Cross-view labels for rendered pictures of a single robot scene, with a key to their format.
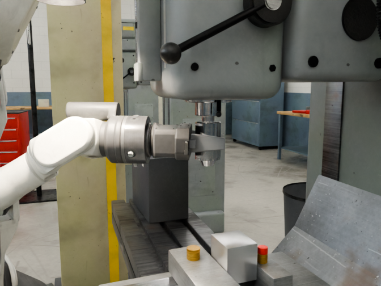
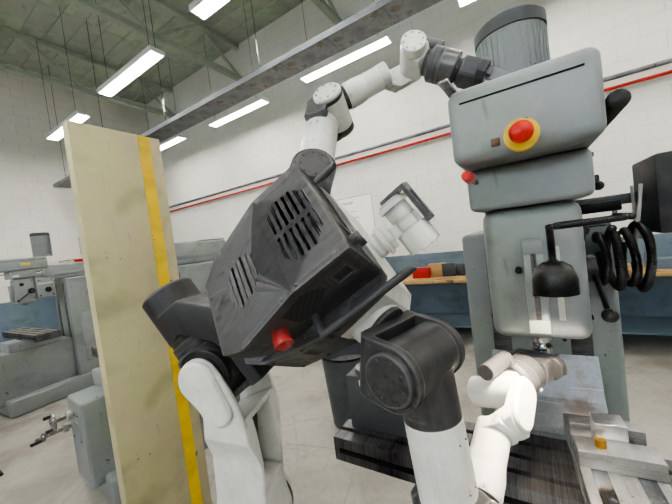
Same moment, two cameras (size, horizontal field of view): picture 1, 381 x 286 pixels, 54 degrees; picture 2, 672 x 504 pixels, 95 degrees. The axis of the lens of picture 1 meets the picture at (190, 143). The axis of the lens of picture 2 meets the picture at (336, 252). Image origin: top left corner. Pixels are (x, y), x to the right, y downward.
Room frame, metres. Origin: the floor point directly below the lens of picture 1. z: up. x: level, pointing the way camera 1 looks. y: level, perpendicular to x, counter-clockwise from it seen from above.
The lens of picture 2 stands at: (0.40, 0.86, 1.60)
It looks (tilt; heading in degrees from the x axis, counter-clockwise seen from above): 2 degrees down; 320
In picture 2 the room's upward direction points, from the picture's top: 7 degrees counter-clockwise
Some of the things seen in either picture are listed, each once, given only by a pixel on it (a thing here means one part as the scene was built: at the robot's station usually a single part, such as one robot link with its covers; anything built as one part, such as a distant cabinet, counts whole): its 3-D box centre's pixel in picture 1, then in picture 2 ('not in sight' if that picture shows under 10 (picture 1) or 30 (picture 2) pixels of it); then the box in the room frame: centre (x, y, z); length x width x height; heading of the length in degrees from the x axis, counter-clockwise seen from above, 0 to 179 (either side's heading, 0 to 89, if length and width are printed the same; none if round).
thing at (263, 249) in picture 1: (262, 254); not in sight; (0.56, -0.11, 1.07); 0.02 x 0.02 x 0.03
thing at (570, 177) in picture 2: not in sight; (525, 187); (0.69, -0.07, 1.68); 0.34 x 0.24 x 0.10; 108
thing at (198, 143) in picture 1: (207, 143); not in sight; (0.65, -0.03, 1.23); 0.06 x 0.02 x 0.03; 87
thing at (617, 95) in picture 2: not in sight; (592, 129); (0.55, -0.11, 1.79); 0.45 x 0.04 x 0.04; 108
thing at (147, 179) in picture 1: (158, 179); (384, 395); (1.14, 0.10, 1.05); 0.22 x 0.12 x 0.20; 21
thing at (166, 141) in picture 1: (158, 141); (528, 371); (0.69, 0.06, 1.23); 0.13 x 0.12 x 0.10; 177
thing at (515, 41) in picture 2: not in sight; (513, 77); (0.76, -0.27, 2.05); 0.20 x 0.20 x 0.32
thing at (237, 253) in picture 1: (233, 256); (608, 431); (0.57, -0.07, 1.06); 0.06 x 0.05 x 0.06; 21
